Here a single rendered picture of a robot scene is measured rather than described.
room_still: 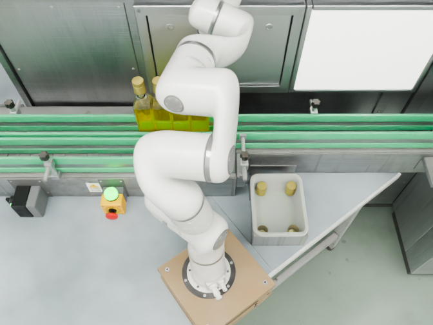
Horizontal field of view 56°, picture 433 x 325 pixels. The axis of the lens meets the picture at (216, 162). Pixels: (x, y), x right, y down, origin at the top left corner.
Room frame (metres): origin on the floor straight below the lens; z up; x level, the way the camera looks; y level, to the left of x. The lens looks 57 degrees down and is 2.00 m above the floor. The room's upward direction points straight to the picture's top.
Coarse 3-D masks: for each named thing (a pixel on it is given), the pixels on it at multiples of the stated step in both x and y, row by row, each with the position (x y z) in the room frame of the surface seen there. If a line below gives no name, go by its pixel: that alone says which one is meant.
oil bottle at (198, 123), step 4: (192, 116) 0.79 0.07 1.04; (196, 116) 0.79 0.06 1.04; (200, 116) 0.79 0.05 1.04; (204, 116) 0.79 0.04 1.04; (192, 120) 0.79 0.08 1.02; (196, 120) 0.79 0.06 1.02; (200, 120) 0.79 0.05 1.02; (204, 120) 0.79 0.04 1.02; (208, 120) 0.80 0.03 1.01; (192, 124) 0.79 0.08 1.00; (196, 124) 0.79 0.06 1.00; (200, 124) 0.79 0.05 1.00; (204, 124) 0.79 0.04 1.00; (208, 124) 0.80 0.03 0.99; (192, 128) 0.79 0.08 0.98; (196, 128) 0.79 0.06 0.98; (200, 128) 0.79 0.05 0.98; (204, 128) 0.79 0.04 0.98; (208, 128) 0.80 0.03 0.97
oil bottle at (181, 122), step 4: (172, 116) 0.80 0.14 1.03; (176, 116) 0.80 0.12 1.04; (180, 116) 0.80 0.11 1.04; (184, 116) 0.80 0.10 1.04; (188, 116) 0.80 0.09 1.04; (176, 120) 0.80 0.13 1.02; (180, 120) 0.80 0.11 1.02; (184, 120) 0.80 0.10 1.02; (188, 120) 0.80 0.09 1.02; (176, 124) 0.80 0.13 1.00; (180, 124) 0.80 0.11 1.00; (184, 124) 0.80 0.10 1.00; (188, 124) 0.80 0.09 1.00; (176, 128) 0.80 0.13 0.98; (180, 128) 0.80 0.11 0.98; (184, 128) 0.80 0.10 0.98; (188, 128) 0.80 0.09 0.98
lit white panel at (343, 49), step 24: (312, 24) 0.95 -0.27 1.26; (336, 24) 0.95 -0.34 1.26; (360, 24) 0.95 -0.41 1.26; (384, 24) 0.95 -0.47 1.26; (408, 24) 0.95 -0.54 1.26; (432, 24) 0.95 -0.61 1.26; (312, 48) 0.95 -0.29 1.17; (336, 48) 0.95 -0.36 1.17; (360, 48) 0.95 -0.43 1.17; (384, 48) 0.95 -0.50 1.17; (408, 48) 0.95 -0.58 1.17; (432, 48) 0.95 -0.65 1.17; (312, 72) 0.95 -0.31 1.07; (336, 72) 0.95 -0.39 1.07; (360, 72) 0.95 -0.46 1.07; (384, 72) 0.95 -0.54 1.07; (408, 72) 0.95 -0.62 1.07
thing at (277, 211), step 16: (256, 176) 0.70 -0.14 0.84; (272, 176) 0.70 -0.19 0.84; (288, 176) 0.70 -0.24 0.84; (272, 192) 0.68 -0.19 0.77; (256, 208) 0.61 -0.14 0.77; (272, 208) 0.61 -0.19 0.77; (288, 208) 0.61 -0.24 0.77; (304, 208) 0.58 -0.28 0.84; (256, 224) 0.55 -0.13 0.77; (272, 224) 0.55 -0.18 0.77; (288, 224) 0.55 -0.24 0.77; (304, 224) 0.52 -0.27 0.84
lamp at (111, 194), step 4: (108, 188) 0.64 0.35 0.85; (112, 188) 0.64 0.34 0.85; (104, 192) 0.63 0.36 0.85; (108, 192) 0.63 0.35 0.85; (112, 192) 0.63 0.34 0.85; (116, 192) 0.63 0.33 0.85; (104, 196) 0.62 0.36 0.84; (108, 196) 0.62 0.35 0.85; (112, 196) 0.62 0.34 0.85; (116, 196) 0.62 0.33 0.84; (108, 200) 0.61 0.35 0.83; (112, 200) 0.61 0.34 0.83
